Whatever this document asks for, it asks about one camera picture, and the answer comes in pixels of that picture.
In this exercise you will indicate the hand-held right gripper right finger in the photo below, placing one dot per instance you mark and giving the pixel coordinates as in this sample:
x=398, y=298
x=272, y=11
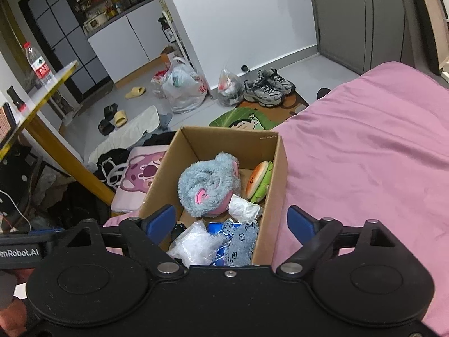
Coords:
x=301, y=226

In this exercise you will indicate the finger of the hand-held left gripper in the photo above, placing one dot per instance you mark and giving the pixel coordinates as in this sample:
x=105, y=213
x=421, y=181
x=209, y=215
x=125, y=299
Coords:
x=47, y=232

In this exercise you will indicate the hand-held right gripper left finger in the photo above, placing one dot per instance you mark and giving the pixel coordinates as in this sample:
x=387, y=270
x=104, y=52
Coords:
x=161, y=223

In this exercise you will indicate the clear plastic bag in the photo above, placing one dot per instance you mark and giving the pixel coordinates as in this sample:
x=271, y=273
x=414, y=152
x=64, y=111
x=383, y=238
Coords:
x=193, y=245

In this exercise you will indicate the brown cardboard box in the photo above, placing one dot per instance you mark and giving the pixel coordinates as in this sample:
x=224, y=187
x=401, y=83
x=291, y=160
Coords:
x=275, y=182

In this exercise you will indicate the white tissue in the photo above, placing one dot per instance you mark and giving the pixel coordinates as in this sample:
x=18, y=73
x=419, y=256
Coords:
x=245, y=209

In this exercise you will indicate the burger plush toy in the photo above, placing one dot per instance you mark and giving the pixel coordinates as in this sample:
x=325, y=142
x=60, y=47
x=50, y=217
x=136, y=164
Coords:
x=259, y=182

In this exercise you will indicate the grey and pink plush toy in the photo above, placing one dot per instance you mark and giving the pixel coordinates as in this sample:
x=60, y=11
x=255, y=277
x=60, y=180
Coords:
x=207, y=182

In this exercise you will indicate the grey patterned sock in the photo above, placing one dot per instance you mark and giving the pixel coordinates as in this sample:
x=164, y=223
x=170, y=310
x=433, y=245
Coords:
x=242, y=244

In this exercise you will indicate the person's left hand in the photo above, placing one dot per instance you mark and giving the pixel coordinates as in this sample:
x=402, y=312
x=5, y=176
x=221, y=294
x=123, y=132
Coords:
x=10, y=314

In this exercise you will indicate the dark cloth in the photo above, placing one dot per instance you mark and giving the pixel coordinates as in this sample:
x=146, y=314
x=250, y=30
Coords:
x=80, y=207

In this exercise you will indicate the pink bear cushion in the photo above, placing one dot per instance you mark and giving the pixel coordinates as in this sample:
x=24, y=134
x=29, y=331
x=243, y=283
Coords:
x=140, y=175

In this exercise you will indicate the black chair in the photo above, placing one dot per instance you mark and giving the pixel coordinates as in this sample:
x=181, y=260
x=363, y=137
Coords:
x=17, y=179

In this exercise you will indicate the black and white tote bag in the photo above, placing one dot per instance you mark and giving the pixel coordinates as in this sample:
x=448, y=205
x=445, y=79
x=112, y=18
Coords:
x=110, y=168

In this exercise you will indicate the black clothes pile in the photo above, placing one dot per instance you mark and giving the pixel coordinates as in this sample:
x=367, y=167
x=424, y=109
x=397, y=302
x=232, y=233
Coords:
x=159, y=139

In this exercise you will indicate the white towel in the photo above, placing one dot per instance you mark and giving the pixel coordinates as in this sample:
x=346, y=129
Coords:
x=129, y=133

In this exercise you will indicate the blue grey cloth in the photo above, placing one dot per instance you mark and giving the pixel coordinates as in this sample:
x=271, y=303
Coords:
x=165, y=121

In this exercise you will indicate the pink bed sheet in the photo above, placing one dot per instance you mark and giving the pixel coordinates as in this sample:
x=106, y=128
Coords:
x=368, y=147

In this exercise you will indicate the yellow slipper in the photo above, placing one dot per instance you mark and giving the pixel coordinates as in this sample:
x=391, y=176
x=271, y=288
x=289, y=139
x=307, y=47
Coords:
x=136, y=92
x=120, y=117

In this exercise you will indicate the green cartoon floor mat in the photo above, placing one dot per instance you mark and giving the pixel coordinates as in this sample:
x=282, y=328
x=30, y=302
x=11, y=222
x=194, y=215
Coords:
x=242, y=121

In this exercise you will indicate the small black object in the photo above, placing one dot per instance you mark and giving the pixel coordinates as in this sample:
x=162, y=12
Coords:
x=323, y=93

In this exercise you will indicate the black red-banded bottle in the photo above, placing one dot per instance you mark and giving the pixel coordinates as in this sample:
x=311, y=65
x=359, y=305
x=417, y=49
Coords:
x=17, y=100

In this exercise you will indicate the large white plastic bag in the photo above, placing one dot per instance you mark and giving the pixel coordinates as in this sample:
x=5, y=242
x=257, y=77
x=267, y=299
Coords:
x=184, y=87

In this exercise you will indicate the grey sneaker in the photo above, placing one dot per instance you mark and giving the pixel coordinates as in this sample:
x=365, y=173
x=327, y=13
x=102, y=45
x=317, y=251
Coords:
x=263, y=93
x=279, y=80

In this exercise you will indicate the round white yellow-legged table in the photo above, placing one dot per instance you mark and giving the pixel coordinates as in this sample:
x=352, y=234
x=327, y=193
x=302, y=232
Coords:
x=45, y=87

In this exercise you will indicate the red and white snack bag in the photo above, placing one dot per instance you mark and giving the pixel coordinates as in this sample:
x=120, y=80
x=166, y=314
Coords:
x=159, y=77

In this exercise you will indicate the small clear trash bag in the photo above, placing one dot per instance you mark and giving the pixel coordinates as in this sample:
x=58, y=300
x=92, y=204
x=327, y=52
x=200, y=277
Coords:
x=229, y=89

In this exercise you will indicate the red label water bottle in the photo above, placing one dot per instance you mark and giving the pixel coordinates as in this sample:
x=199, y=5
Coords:
x=39, y=66

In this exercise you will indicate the small open cardboard carton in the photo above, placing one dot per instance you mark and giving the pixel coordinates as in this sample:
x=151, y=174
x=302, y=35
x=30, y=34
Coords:
x=167, y=54

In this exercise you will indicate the white narrow rack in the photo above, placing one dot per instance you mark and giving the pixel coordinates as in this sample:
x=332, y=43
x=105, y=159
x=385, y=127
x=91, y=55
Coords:
x=182, y=45

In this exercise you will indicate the white kitchen cabinet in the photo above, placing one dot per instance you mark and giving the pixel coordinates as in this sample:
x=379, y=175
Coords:
x=122, y=45

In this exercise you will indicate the black spray bottle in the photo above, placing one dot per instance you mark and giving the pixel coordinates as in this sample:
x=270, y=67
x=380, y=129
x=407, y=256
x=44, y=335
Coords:
x=166, y=31

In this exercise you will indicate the black framed glass door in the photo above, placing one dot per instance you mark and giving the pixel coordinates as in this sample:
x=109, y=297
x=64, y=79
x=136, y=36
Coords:
x=63, y=35

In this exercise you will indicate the beige rice cooker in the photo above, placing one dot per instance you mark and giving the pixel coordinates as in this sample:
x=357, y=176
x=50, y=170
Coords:
x=94, y=24

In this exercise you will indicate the grey door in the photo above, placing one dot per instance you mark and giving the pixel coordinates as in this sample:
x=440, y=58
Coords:
x=350, y=17

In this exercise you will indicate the dark framed board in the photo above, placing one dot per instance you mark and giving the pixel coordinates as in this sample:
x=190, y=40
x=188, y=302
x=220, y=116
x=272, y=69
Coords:
x=429, y=17

